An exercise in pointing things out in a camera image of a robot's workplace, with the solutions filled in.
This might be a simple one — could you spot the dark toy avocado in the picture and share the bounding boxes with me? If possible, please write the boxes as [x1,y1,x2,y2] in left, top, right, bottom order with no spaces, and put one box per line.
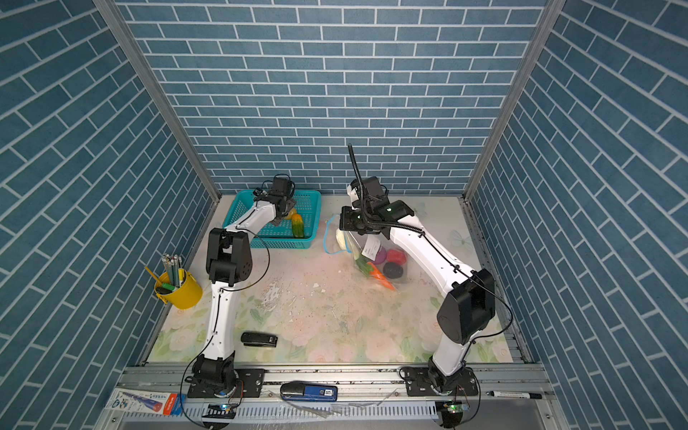
[383,262,404,280]

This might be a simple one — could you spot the orange green toy corn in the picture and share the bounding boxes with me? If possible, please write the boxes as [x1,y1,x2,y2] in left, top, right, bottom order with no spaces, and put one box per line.
[291,213,306,238]

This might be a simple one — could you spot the purple toy eggplant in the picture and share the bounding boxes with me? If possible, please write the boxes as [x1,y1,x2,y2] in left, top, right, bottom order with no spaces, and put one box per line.
[373,247,387,265]

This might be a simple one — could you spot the orange toy carrot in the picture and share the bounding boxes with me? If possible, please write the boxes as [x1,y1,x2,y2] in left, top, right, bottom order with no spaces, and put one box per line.
[356,255,395,291]

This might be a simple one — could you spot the clear zip top bag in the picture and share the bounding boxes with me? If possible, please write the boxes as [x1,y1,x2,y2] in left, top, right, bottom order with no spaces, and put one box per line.
[322,215,410,290]

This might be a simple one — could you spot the blue black box cutter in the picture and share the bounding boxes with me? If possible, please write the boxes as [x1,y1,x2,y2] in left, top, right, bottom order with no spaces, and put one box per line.
[279,381,338,402]

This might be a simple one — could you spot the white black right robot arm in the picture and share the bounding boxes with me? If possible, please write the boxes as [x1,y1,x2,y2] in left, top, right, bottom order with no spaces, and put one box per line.
[340,201,497,394]

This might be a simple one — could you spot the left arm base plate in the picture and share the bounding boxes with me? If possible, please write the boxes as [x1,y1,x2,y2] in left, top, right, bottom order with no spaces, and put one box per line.
[185,368,265,400]

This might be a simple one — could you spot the red toy strawberry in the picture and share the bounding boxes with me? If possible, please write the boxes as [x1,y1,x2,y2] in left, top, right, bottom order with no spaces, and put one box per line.
[386,249,408,265]

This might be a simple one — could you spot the teal plastic basket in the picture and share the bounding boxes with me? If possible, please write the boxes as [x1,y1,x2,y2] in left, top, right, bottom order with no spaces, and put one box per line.
[222,190,322,249]

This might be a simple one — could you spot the white toy daikon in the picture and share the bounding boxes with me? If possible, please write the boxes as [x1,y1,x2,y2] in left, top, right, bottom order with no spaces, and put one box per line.
[336,229,350,253]

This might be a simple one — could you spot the red blue pencil box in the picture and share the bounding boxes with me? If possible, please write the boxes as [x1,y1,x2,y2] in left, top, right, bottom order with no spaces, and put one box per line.
[105,389,186,417]

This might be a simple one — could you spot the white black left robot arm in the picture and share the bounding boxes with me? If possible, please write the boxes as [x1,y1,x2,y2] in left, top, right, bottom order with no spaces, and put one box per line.
[188,191,296,398]

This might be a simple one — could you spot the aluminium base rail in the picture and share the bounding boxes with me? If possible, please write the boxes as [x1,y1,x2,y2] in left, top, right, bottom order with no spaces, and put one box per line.
[96,364,568,429]

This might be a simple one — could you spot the black stapler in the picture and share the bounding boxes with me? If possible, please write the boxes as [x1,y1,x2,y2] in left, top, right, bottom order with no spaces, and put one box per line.
[240,331,279,348]

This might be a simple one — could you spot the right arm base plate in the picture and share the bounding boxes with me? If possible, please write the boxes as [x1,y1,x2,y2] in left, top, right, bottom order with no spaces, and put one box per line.
[398,367,479,397]

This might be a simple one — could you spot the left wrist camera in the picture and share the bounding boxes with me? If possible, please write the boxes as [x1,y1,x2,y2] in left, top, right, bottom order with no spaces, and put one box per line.
[254,173,296,199]

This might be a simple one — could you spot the black marker pen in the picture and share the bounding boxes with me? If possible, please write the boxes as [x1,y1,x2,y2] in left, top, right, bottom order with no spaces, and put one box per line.
[487,391,543,400]

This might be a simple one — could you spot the yellow pen cup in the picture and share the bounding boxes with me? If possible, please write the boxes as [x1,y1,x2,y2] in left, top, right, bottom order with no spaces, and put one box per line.
[144,254,202,310]

